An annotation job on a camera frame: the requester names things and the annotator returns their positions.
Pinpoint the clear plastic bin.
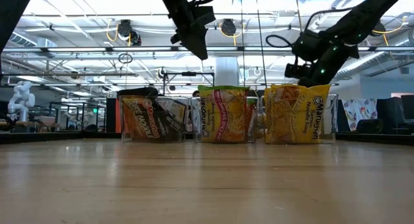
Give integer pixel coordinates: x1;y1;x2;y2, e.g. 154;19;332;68
191;95;261;144
118;95;192;144
262;93;340;145

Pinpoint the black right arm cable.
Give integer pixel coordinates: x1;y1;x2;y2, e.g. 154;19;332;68
265;6;344;49

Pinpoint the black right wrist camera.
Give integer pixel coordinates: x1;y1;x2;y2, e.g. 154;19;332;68
283;62;313;80

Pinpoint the lime chili shrimp ramen pack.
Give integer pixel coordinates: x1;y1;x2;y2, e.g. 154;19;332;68
197;85;251;144

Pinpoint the black office chair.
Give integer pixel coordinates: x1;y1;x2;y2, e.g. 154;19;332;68
376;95;414;135

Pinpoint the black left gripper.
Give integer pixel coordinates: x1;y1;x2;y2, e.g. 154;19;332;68
157;0;217;62

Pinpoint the orange-red panel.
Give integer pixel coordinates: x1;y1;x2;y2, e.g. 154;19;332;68
114;98;123;134

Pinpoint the patterned white cloth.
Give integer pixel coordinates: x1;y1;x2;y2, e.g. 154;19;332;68
342;98;378;132

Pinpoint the long ceiling light strip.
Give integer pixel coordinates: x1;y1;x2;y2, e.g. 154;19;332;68
0;46;414;54

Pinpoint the black ceiling cable reel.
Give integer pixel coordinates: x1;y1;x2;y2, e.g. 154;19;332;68
221;18;237;38
116;19;143;47

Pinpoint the white column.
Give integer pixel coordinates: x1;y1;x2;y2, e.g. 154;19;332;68
214;56;241;87

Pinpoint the yellow Maruchan ramen pack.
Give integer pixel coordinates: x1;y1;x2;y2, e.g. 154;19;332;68
263;84;332;144

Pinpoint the black gantry frame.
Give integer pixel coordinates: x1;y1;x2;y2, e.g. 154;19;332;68
162;71;215;96

